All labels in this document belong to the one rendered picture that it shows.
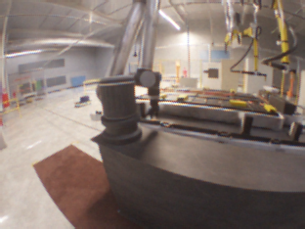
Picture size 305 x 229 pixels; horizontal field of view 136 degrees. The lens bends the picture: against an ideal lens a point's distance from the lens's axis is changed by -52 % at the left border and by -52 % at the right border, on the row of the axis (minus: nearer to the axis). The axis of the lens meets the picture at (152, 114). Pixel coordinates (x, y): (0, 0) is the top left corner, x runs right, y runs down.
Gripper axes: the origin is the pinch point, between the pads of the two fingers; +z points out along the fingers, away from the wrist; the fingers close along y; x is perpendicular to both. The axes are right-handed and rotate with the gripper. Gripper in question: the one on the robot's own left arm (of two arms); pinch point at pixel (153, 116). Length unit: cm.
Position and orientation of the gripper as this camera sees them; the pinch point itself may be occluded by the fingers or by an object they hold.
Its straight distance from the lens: 110.6
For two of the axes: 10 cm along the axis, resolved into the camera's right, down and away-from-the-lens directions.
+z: 0.3, 9.5, 3.2
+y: -5.0, 2.9, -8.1
